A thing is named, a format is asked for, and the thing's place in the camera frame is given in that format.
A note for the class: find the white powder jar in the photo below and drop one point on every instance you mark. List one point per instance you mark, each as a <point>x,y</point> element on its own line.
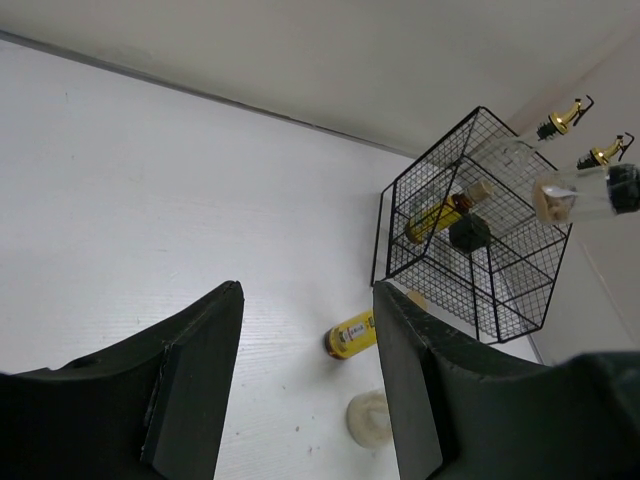
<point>368,420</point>

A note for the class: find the yellow label brown bottle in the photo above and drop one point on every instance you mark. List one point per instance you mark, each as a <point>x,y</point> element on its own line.
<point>440,216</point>
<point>351,337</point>

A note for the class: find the brown spice jar black lid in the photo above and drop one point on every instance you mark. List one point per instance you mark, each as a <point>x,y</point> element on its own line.
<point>570,196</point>

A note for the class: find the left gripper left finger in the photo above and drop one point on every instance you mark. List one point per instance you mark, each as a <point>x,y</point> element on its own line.
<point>151,406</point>

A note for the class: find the clear oil bottle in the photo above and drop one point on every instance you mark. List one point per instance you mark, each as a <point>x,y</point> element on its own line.
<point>507,158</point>

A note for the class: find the oil bottle with dark contents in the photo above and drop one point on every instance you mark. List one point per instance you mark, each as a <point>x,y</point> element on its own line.
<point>509,208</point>

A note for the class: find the black wire basket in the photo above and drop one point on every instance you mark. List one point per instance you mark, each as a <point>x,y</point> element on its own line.
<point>501,287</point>

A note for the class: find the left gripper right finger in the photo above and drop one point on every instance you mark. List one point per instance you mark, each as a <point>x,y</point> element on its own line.
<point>461,409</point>

